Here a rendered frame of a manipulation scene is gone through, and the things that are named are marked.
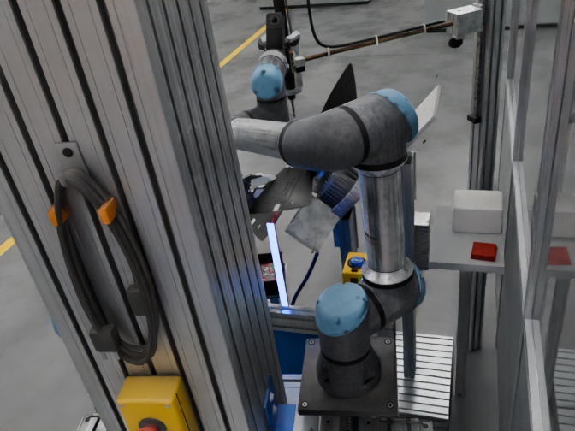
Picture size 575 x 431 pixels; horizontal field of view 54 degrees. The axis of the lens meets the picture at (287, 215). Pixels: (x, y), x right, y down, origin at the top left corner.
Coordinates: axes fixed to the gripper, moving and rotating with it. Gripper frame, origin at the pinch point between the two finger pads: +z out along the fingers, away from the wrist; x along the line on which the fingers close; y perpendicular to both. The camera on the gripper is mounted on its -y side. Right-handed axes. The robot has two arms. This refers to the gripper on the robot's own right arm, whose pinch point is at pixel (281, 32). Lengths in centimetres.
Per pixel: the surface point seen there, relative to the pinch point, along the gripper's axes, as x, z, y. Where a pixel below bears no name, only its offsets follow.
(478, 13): 60, 33, 9
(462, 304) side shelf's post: 55, 8, 113
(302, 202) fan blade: 1.7, -15.3, 47.3
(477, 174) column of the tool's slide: 63, 36, 71
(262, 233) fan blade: -18, 4, 72
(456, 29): 52, 30, 13
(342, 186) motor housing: 13, 6, 55
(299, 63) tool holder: 3.1, 8.3, 12.0
